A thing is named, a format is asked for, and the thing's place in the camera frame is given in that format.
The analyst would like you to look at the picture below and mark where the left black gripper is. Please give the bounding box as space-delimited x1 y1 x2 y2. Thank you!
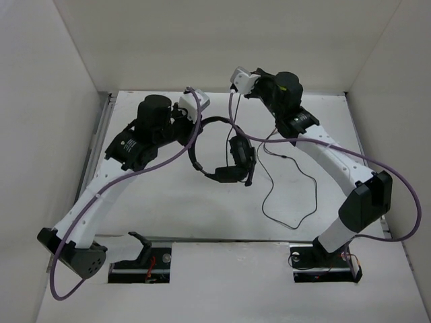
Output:
156 102 204 149

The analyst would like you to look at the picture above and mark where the black headset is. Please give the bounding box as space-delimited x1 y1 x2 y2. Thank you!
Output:
188 130 257 187

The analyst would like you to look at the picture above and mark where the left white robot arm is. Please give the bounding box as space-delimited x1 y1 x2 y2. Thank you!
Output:
37 90 209 279

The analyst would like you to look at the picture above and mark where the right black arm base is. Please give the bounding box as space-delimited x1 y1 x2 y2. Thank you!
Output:
288 244 363 283

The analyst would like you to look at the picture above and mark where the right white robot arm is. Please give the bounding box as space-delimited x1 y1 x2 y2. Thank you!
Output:
236 69 393 265

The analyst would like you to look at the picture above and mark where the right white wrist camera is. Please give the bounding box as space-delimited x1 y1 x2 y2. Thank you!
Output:
230 67 260 95

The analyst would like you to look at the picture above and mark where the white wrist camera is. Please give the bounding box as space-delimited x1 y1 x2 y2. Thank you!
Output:
230 67 260 95
178 89 210 123

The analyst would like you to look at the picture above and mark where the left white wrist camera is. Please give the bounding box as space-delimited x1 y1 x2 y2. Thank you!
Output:
178 89 210 123

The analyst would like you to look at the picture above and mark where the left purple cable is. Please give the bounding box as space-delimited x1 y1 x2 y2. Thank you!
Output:
48 86 206 300

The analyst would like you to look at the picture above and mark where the purple cable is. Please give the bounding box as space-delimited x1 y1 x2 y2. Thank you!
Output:
48 86 206 300
228 89 422 280

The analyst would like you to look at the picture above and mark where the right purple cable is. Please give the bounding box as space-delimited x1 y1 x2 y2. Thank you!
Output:
228 89 422 280

